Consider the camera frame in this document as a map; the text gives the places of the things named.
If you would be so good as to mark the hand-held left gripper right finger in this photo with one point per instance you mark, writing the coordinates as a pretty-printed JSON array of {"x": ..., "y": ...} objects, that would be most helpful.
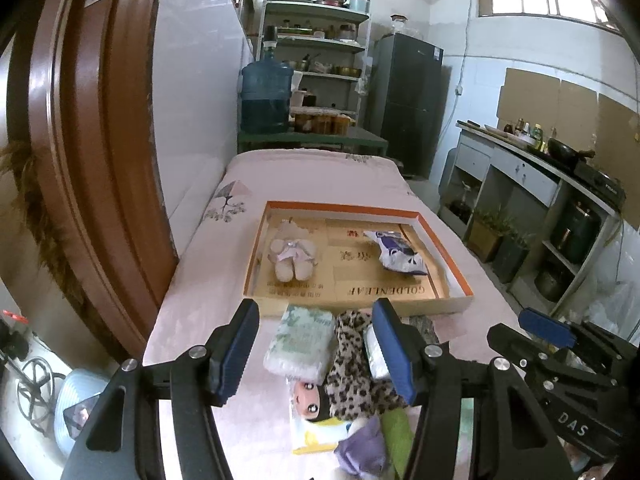
[{"x": 395, "y": 355}]

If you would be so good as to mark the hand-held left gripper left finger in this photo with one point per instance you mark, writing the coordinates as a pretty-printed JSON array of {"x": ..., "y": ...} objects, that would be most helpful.
[{"x": 234, "y": 355}]

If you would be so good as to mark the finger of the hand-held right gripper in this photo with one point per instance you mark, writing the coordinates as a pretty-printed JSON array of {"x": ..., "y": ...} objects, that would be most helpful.
[
  {"x": 520, "y": 345},
  {"x": 545, "y": 327}
]

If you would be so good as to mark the green floral tissue pack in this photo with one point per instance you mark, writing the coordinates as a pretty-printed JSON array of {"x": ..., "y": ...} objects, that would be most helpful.
[
  {"x": 375, "y": 357},
  {"x": 300, "y": 342}
]

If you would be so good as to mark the leopard print rag doll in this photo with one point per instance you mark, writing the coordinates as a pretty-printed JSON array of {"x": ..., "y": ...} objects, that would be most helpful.
[{"x": 350, "y": 375}]

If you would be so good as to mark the orange-rimmed shallow cardboard box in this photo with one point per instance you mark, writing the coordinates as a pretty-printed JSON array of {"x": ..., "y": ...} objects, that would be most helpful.
[{"x": 350, "y": 280}]

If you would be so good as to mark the purple cloth flower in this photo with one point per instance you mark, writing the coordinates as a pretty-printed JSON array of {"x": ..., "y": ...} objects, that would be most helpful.
[{"x": 362, "y": 452}]

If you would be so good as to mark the white yellow tissue pack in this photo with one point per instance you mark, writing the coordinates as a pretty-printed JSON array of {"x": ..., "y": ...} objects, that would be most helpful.
[{"x": 320, "y": 437}]

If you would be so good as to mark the dark speckled cloth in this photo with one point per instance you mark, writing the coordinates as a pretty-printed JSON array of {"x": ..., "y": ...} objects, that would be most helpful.
[{"x": 424, "y": 329}]

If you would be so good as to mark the dark metal pot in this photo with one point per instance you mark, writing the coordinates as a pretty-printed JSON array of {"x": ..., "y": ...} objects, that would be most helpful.
[{"x": 552, "y": 285}]

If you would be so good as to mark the white plastic bag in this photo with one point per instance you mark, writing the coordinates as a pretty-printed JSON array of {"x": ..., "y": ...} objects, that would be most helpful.
[{"x": 615, "y": 310}]

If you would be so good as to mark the potted plant in dark pot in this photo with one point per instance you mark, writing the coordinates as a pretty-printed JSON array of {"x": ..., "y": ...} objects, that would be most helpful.
[{"x": 510, "y": 260}]

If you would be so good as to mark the dark green cooking pot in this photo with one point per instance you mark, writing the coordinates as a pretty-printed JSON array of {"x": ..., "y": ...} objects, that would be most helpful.
[{"x": 575, "y": 232}]

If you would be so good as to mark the blue white plastic packet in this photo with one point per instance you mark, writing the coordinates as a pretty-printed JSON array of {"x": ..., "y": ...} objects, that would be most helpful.
[{"x": 395, "y": 252}]

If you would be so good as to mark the potted plant in yellow pot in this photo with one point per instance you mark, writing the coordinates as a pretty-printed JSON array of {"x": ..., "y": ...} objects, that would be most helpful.
[{"x": 485, "y": 240}]

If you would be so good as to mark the cream teddy bear plush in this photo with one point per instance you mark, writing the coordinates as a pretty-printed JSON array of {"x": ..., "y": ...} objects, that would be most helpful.
[{"x": 292, "y": 255}]

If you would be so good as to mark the black gas stove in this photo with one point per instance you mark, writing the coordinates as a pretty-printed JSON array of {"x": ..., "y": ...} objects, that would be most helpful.
[{"x": 600, "y": 182}]

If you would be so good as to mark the grey kitchen counter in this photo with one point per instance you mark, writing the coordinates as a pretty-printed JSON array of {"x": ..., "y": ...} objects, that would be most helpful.
[{"x": 520, "y": 170}]

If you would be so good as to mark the black wok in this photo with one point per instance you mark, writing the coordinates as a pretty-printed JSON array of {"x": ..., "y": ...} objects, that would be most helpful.
[{"x": 562, "y": 149}]

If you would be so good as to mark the grey bin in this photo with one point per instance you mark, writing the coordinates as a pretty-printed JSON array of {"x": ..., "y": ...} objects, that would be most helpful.
[{"x": 447, "y": 172}]

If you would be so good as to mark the row of condiment bottles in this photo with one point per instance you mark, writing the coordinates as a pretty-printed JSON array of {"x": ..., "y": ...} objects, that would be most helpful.
[{"x": 525, "y": 132}]

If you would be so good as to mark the green table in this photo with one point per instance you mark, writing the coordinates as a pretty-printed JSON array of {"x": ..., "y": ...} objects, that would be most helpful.
[{"x": 365, "y": 139}]

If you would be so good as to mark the brown wooden door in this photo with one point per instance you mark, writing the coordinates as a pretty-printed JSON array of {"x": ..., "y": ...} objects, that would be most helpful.
[{"x": 100, "y": 160}]

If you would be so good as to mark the row of amber jars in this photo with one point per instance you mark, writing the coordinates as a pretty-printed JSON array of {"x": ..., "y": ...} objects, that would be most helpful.
[{"x": 322, "y": 124}]

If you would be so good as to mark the dark refrigerator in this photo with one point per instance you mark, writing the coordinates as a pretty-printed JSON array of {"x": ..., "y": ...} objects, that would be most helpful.
[{"x": 405, "y": 105}]

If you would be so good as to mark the brown fur cloth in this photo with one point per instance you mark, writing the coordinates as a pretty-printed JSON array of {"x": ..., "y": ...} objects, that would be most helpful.
[{"x": 30, "y": 210}]

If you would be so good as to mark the blue water jug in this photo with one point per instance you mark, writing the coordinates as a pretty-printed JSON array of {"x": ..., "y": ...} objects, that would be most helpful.
[{"x": 265, "y": 95}]

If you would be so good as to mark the water jug pump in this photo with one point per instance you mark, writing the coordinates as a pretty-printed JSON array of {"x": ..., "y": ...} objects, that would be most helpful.
[{"x": 270, "y": 42}]

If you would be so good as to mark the white metal shelf rack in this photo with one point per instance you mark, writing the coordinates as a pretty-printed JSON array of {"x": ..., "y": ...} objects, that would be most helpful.
[{"x": 320, "y": 42}]

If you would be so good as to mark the glass jar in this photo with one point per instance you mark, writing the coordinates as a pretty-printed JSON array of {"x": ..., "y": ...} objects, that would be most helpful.
[{"x": 398, "y": 25}]

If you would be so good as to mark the cardboard wall sheet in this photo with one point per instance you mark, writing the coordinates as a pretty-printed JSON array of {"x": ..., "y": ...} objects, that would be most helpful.
[
  {"x": 527, "y": 100},
  {"x": 617, "y": 125},
  {"x": 577, "y": 110}
]

